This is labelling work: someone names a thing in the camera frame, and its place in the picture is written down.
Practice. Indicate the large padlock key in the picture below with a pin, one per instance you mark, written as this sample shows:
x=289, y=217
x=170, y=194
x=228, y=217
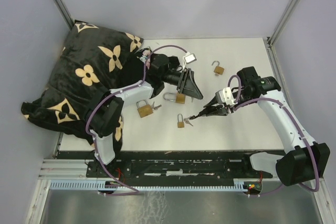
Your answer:
x=155, y=107

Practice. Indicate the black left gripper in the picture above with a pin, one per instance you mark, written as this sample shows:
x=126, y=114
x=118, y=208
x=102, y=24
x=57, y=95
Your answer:
x=187, y=85

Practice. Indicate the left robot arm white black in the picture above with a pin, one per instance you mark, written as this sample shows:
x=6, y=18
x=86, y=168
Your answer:
x=109, y=109

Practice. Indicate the small brass padlock long shackle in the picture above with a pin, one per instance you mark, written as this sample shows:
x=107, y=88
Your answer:
x=180, y=121

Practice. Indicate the small padlock key bunch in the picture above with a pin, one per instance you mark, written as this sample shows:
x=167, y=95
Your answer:
x=187, y=121

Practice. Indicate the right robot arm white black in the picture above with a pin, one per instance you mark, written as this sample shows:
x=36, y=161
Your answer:
x=305, y=160

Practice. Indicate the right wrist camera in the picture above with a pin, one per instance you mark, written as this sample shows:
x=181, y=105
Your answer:
x=225, y=96

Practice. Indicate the large brass padlock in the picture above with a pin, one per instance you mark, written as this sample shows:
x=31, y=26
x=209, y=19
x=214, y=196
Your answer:
x=143, y=108

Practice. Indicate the right aluminium corner post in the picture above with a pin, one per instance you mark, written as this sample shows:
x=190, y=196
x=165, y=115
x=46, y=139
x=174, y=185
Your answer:
x=289, y=10

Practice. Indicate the black printed garment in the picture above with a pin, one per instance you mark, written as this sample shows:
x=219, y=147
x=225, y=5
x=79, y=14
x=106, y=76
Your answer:
x=132, y=72

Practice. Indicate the black floral pillow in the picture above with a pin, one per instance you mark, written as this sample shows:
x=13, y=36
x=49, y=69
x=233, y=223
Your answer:
x=90, y=62

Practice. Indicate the brass padlock far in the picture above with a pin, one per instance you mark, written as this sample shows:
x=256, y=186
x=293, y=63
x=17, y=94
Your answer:
x=218, y=70

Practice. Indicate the light blue cable duct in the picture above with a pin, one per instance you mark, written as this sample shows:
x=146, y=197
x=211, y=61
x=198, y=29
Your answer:
x=178, y=183

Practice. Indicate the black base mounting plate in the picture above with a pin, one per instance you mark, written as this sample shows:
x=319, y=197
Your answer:
x=205, y=164

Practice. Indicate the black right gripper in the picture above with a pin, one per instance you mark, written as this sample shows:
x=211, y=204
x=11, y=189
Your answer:
x=221, y=112

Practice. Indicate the medium brass padlock long shackle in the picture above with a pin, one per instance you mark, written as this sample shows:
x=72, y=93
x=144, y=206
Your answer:
x=174, y=97

